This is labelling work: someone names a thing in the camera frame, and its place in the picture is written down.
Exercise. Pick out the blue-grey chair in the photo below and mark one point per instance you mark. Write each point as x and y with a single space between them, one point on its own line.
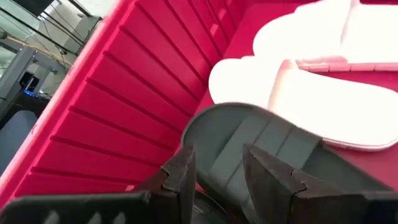
12 137

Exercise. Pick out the black device with blue light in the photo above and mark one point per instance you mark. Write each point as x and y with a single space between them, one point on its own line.
29 82

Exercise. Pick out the grey cabinet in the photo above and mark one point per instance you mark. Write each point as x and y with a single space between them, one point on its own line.
84 31

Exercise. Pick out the black slide with white stripes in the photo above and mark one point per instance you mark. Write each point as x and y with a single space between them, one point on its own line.
25 208

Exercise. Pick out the white rubber slide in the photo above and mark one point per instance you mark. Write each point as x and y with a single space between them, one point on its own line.
326 109
295 34

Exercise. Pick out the olive green rubber slide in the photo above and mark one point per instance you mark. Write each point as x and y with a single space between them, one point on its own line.
224 133

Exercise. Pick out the grey metal post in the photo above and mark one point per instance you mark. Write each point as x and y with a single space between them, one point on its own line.
18 68

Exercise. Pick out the red plastic bin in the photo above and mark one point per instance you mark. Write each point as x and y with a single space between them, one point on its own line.
136 102

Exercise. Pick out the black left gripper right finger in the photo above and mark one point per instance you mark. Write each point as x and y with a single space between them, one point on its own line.
273 199

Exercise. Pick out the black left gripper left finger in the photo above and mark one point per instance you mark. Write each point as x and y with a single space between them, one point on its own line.
180 189

